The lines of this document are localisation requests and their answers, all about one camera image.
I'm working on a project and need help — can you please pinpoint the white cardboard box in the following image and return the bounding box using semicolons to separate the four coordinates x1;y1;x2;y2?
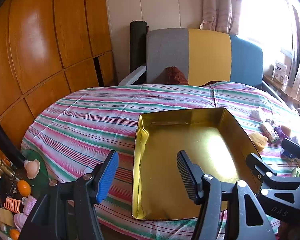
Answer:
272;61;288;82

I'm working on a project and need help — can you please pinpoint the peach rubber toy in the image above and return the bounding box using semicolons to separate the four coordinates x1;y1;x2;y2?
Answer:
24;159;40;179

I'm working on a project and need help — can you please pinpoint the wooden desk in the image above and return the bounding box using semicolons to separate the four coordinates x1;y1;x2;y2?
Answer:
262;74;300;110

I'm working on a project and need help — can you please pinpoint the red-brown bag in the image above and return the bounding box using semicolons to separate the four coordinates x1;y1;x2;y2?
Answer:
164;66;189;85

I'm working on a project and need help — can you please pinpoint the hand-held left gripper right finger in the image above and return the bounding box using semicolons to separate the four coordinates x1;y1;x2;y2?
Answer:
176;150;277;240

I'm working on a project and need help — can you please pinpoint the wooden wardrobe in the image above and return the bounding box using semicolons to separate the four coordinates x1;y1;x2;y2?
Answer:
0;0;115;155

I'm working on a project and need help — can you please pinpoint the green round glass table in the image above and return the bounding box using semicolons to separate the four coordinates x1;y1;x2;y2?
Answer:
20;149;50;188

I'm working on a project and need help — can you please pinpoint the gold tin tray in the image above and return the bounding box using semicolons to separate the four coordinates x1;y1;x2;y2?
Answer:
131;107;263;222

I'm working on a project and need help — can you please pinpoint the window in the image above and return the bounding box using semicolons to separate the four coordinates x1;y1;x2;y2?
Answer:
237;0;300;63

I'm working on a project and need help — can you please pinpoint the grey yellow blue armchair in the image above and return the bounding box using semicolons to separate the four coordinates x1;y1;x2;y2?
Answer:
118;28;289;105

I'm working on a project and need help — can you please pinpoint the brass ornament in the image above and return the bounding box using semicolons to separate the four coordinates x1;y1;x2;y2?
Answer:
0;155;15;180

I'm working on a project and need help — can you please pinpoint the black tube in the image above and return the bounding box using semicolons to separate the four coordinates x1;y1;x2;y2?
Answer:
0;117;27;169

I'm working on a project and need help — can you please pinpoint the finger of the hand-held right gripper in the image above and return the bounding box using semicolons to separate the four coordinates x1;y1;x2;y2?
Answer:
245;152;278;189
282;139;300;173

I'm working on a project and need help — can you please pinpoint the pink cloth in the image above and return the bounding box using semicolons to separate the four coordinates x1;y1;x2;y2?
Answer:
14;196;38;228

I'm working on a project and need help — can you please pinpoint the white green snack packet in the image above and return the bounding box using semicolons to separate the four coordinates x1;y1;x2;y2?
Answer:
259;121;279;143

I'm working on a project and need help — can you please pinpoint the orange ribbed coil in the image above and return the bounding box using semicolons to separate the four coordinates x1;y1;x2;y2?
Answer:
4;197;22;213

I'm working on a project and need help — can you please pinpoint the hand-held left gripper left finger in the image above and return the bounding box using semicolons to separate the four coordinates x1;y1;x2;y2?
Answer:
19;150;119;240

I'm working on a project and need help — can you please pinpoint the purple snack packet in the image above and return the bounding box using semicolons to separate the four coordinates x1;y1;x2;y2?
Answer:
276;126;288;140

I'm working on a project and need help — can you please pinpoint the black rolled mat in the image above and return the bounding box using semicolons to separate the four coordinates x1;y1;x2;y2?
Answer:
129;20;147;73

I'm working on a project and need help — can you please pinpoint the striped tablecloth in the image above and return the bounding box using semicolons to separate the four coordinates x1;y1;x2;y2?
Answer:
21;81;300;240

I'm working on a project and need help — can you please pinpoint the beige patterned curtain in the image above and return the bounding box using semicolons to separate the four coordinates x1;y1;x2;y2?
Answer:
201;0;243;34

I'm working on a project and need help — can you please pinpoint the blue white packet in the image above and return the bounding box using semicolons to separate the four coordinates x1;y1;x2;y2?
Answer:
281;149;297;162

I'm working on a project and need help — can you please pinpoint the white plastic bundle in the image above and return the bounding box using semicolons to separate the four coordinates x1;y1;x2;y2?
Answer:
250;106;265;120

